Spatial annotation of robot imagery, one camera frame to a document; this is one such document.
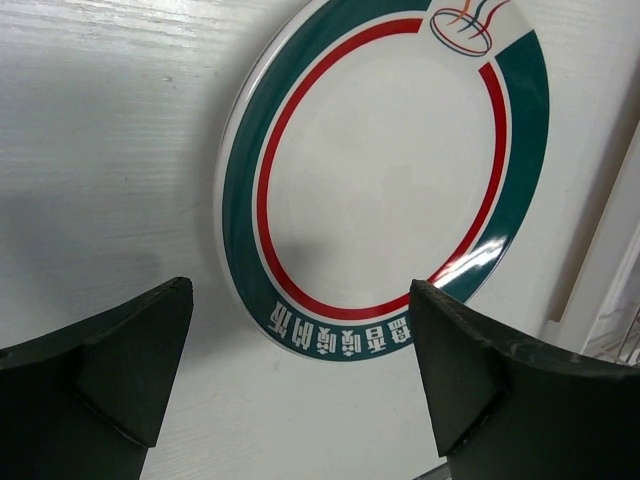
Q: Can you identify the white wire dish rack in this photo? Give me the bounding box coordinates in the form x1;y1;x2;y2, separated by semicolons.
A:
542;136;639;353

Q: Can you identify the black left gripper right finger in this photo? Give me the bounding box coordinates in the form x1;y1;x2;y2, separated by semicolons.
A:
409;280;639;479

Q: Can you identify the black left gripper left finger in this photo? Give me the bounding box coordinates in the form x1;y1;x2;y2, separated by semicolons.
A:
1;277;194;479

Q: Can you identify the white plate green red rim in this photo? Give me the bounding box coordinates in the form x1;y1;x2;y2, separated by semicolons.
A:
214;1;550;362

